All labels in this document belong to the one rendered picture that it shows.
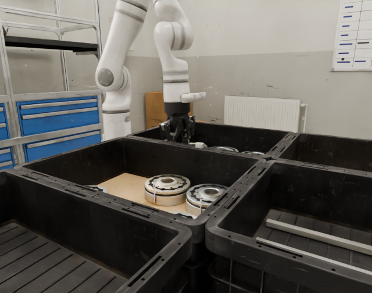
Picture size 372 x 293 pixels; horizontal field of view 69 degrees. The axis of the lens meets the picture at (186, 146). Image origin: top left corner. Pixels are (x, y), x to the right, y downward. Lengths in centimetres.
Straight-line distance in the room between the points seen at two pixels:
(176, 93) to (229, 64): 325
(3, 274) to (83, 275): 11
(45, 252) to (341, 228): 50
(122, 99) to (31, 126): 162
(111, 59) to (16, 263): 62
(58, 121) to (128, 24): 180
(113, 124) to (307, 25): 302
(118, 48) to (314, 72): 293
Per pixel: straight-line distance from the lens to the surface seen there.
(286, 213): 59
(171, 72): 74
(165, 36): 74
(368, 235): 58
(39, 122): 253
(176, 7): 79
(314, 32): 362
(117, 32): 90
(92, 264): 46
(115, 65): 90
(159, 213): 35
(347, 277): 30
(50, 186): 47
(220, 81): 404
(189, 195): 55
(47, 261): 49
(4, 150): 244
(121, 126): 93
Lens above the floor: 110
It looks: 15 degrees down
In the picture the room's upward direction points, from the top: straight up
